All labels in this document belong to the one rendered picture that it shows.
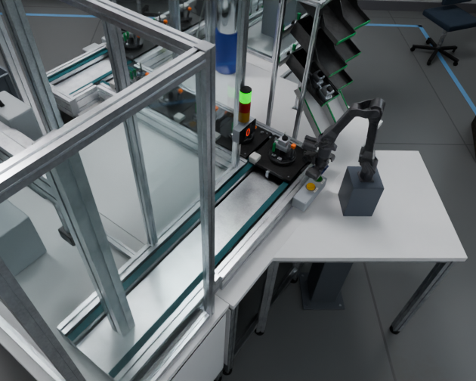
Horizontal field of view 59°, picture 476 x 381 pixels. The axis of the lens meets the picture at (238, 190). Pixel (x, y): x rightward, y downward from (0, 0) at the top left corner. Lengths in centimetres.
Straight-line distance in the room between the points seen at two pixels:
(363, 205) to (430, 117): 249
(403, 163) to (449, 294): 105
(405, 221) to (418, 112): 239
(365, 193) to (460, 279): 142
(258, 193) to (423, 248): 79
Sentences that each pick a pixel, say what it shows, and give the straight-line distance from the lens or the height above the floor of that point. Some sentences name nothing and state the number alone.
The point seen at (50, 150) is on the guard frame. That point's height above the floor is 199.
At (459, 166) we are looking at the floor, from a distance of 398.
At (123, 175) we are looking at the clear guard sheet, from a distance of 80.
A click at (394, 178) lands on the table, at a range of 232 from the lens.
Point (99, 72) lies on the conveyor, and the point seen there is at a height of 92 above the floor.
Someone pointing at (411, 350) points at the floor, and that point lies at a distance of 281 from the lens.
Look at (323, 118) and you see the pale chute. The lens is 226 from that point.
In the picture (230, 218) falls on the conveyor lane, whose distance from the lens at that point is 188.
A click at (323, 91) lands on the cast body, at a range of 209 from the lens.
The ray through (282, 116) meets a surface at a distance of 253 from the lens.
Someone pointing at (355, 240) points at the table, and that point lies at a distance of 198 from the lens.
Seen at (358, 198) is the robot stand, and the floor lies 99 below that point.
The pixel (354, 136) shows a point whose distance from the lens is 249.
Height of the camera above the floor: 240
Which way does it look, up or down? 48 degrees down
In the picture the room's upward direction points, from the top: 4 degrees clockwise
